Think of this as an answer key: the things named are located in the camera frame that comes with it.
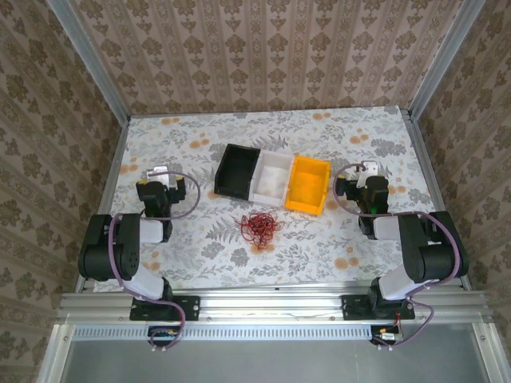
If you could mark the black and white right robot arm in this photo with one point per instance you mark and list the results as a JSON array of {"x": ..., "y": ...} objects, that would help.
[{"x": 431, "y": 259}]

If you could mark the translucent white plastic bin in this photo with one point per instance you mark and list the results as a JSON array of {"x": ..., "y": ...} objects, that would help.
[{"x": 271, "y": 175}]

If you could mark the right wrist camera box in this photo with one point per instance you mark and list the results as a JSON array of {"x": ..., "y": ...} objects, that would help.
[{"x": 369, "y": 167}]

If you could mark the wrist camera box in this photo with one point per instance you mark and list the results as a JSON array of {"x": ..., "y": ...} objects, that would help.
[
  {"x": 369, "y": 167},
  {"x": 157, "y": 171}
]

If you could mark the aluminium frame post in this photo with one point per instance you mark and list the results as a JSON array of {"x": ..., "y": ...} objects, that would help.
[
  {"x": 92, "y": 64},
  {"x": 443, "y": 60}
]

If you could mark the black plastic bin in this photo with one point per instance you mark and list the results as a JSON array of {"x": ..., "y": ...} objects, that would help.
[{"x": 235, "y": 167}]

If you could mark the aluminium lower frame bar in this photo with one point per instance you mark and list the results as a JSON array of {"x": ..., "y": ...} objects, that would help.
[
  {"x": 488, "y": 367},
  {"x": 55, "y": 359}
]

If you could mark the yellow plastic bin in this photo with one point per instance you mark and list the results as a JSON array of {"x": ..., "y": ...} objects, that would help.
[{"x": 305, "y": 183}]

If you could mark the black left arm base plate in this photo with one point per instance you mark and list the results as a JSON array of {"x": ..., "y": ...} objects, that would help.
[{"x": 187, "y": 309}]

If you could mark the aluminium table side rail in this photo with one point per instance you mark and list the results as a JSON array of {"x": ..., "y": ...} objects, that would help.
[
  {"x": 434, "y": 179},
  {"x": 113, "y": 161}
]

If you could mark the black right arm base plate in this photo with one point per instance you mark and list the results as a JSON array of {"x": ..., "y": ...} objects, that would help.
[{"x": 351, "y": 309}]

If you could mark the aluminium mounting rail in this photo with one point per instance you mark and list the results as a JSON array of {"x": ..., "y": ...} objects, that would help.
[{"x": 271, "y": 305}]

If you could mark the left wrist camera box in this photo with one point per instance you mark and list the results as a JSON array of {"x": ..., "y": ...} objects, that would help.
[{"x": 157, "y": 171}]

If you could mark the small black controller board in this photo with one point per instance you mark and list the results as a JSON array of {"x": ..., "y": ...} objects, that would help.
[
  {"x": 385, "y": 337},
  {"x": 159, "y": 337}
]

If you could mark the floral tablecloth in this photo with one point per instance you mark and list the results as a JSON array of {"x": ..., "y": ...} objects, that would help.
[{"x": 279, "y": 271}]

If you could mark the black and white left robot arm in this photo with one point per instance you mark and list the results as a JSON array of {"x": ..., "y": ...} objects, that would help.
[{"x": 108, "y": 247}]

